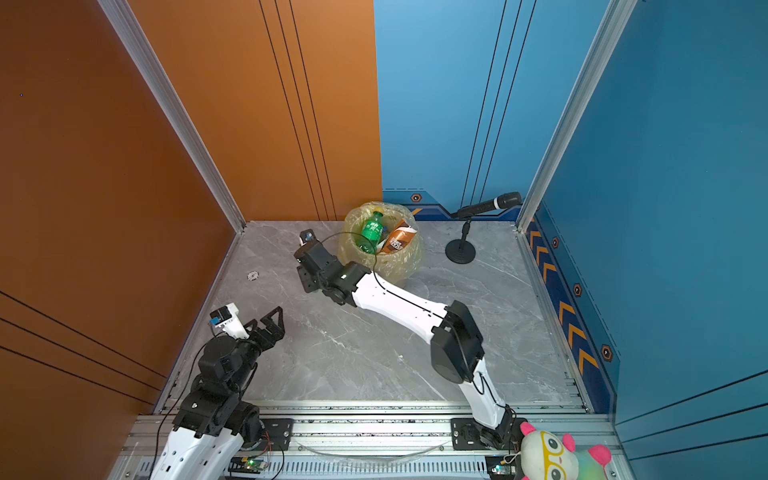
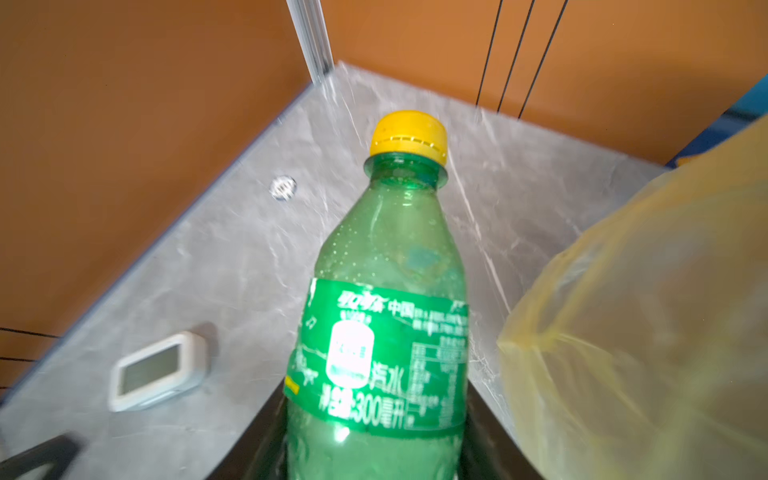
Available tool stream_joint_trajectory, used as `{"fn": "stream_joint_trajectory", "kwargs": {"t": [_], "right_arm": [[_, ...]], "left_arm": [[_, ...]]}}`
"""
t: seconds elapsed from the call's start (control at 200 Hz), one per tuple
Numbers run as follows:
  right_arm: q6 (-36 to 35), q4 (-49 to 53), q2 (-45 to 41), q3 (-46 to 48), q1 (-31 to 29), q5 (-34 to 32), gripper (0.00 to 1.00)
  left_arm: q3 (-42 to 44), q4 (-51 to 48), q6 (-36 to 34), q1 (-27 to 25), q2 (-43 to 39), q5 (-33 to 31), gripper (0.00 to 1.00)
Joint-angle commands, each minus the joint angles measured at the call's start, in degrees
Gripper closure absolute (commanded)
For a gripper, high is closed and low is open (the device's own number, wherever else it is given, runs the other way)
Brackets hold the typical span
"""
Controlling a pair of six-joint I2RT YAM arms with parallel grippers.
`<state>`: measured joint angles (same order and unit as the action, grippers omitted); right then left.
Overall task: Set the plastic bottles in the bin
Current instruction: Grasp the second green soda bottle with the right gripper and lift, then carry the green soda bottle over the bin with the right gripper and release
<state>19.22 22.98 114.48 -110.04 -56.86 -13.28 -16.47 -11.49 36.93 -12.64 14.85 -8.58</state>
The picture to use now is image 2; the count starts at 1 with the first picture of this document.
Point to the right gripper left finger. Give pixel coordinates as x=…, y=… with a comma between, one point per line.
x=261, y=451

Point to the small white round object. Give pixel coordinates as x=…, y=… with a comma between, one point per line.
x=283, y=188

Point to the bin with yellow bag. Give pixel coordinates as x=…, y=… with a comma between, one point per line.
x=640, y=352

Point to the green soda bottle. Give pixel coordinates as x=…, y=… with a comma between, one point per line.
x=376, y=383

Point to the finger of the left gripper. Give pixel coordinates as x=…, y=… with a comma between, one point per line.
x=56, y=454

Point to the left aluminium corner post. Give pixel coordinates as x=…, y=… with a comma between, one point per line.
x=310, y=27

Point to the white digital timer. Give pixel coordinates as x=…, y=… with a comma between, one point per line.
x=158, y=372

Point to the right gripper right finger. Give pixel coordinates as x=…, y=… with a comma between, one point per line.
x=488, y=452

